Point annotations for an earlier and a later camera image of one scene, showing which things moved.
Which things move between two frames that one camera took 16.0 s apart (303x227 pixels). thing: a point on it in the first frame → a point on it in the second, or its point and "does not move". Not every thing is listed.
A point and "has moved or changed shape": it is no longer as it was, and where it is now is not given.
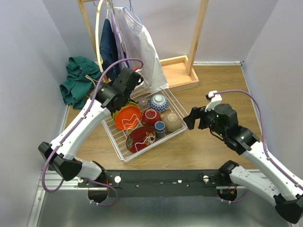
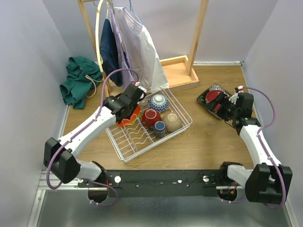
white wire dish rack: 150,118 does not move
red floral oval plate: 140,138 → 211,95
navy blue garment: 109,49 does not move
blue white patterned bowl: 159,102 does not move
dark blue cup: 159,128 does not move
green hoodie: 82,75 does not move
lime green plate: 129,104 has moved or changed shape
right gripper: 197,112 → 231,100
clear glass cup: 143,103 does not move
